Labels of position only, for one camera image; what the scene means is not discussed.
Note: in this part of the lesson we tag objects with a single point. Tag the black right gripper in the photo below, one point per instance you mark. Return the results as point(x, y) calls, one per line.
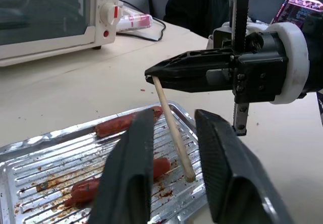
point(262, 72)

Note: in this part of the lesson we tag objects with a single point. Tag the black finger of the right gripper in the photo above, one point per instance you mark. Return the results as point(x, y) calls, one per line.
point(181, 84)

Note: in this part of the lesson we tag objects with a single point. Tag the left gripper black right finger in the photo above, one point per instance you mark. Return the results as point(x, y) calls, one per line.
point(227, 173)

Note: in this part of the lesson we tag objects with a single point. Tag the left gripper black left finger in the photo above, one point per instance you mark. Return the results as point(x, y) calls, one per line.
point(128, 173)

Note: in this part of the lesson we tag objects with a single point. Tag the wooden skewer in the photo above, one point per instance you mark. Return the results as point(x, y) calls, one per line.
point(174, 130)

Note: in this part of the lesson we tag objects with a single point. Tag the red sausage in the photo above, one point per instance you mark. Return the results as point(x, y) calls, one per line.
point(84, 191)
point(113, 126)

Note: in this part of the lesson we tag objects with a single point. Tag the ribbed aluminium foil tray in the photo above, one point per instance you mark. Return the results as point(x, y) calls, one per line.
point(50, 158)

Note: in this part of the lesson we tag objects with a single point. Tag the person in black clothes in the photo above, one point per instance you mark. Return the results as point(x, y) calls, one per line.
point(199, 7)

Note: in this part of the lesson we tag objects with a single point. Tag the pink and white packet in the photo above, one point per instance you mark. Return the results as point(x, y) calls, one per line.
point(136, 22)

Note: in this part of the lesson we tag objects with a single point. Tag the black chair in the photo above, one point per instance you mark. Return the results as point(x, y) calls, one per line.
point(157, 2)

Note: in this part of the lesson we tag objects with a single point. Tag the grey monitor back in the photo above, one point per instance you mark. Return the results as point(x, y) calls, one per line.
point(267, 2)

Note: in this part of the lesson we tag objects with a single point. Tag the laptop with lit screen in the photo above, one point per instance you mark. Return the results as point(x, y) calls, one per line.
point(295, 9)

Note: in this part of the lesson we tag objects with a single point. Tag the white toaster oven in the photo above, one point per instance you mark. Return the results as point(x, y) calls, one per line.
point(50, 14)

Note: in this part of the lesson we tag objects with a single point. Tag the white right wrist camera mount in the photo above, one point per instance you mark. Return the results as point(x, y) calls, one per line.
point(295, 57)

